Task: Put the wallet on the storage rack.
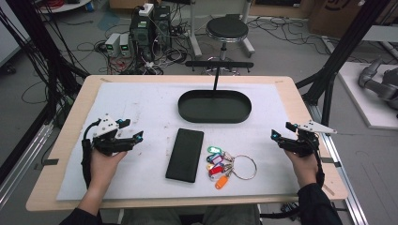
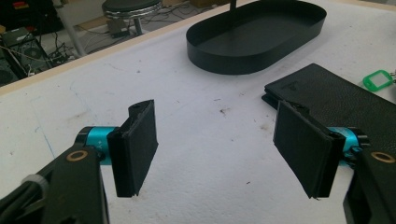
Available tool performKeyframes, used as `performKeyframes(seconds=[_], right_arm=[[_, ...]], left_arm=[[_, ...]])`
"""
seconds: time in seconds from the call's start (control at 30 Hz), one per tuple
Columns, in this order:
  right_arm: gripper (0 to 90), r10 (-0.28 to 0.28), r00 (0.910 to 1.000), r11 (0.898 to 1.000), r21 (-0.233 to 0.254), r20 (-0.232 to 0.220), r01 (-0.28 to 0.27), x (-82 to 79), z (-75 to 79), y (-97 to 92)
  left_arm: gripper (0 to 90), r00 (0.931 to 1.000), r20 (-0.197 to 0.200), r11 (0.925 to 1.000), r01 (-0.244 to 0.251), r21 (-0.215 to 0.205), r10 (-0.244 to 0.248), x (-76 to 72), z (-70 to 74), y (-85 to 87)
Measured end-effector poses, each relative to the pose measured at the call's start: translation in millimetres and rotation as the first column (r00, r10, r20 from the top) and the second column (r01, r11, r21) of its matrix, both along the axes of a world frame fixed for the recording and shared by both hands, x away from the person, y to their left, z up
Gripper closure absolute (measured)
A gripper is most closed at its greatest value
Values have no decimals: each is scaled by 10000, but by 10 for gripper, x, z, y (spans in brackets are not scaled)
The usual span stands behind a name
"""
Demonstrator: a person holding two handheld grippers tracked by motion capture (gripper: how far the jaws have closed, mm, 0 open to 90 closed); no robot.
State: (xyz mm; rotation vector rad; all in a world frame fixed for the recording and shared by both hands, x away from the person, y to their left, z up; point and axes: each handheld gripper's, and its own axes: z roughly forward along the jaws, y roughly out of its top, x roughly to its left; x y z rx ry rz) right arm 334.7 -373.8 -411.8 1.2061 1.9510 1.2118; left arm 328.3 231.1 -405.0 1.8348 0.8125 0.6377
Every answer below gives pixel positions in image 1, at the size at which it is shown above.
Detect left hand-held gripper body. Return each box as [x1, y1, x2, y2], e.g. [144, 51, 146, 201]
[90, 113, 135, 158]

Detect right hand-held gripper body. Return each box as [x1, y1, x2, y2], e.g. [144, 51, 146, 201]
[279, 119, 338, 158]

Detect black phone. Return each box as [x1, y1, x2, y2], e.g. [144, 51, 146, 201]
[164, 127, 205, 184]

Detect key ring with coloured tags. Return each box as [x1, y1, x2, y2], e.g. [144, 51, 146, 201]
[206, 145, 258, 190]

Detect black oval tray with hanger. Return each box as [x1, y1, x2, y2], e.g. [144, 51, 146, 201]
[177, 60, 254, 124]

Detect person's right hand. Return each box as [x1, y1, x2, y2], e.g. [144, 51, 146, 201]
[283, 149, 319, 189]

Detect person's left hand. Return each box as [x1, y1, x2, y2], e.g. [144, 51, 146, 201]
[89, 146, 129, 189]

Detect white table mat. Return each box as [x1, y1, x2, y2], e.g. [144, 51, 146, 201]
[55, 82, 301, 202]

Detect white platform board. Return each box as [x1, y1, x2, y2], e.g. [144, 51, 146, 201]
[337, 61, 398, 130]

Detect white power supply unit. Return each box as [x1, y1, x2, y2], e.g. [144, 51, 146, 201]
[104, 32, 122, 58]
[119, 33, 132, 58]

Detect person's grey trousers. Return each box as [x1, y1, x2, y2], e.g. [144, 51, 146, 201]
[120, 204, 261, 225]

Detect black computer tower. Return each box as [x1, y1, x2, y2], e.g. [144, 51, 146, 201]
[153, 5, 173, 51]
[129, 12, 155, 63]

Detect white power strip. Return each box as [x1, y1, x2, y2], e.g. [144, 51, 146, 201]
[138, 3, 155, 18]

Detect black round stool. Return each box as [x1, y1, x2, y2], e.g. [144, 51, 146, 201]
[205, 13, 251, 76]

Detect brown cardboard box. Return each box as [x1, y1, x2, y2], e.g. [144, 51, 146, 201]
[308, 0, 398, 39]

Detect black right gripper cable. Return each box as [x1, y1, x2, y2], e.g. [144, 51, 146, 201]
[308, 137, 327, 189]

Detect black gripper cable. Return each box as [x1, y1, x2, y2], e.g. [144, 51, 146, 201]
[308, 137, 327, 189]
[80, 120, 101, 190]

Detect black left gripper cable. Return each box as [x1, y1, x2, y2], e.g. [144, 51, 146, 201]
[80, 120, 101, 190]

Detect aluminium rail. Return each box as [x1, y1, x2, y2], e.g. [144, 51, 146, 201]
[308, 102, 371, 225]
[0, 122, 54, 208]

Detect black metal frame post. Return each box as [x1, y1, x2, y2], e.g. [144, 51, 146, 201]
[295, 0, 392, 128]

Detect black frame post with cables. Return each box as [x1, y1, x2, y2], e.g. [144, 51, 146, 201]
[0, 0, 90, 101]

